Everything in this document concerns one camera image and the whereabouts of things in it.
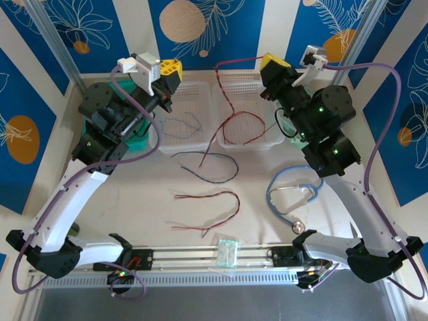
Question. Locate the green plastic basket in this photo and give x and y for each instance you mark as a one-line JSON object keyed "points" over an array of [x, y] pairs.
{"points": [[138, 143]]}

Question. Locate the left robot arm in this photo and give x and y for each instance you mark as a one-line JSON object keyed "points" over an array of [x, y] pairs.
{"points": [[67, 207]]}

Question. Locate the black controller board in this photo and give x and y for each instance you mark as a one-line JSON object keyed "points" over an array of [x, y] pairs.
{"points": [[307, 279], [120, 279]]}

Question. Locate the clear plastic bag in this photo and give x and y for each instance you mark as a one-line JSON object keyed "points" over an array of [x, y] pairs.
{"points": [[229, 252]]}

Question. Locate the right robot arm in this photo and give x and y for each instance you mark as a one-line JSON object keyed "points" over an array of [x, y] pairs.
{"points": [[354, 207]]}

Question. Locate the aluminium rail frame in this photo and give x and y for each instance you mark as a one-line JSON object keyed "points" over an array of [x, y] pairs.
{"points": [[187, 257]]}

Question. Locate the blue stethoscope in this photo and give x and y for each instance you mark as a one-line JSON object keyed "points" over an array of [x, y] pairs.
{"points": [[297, 227]]}

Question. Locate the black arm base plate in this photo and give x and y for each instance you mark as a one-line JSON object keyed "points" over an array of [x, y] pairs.
{"points": [[281, 257], [143, 259]]}

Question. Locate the white plastic basket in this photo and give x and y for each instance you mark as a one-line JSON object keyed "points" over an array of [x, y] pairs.
{"points": [[187, 100], [247, 100]]}

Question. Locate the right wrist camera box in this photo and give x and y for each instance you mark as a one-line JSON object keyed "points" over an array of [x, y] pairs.
{"points": [[314, 55]]}

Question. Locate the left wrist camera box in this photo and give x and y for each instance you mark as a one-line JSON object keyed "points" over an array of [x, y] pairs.
{"points": [[147, 67]]}

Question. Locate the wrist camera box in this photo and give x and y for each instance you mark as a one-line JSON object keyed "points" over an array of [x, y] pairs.
{"points": [[314, 55], [147, 67]]}

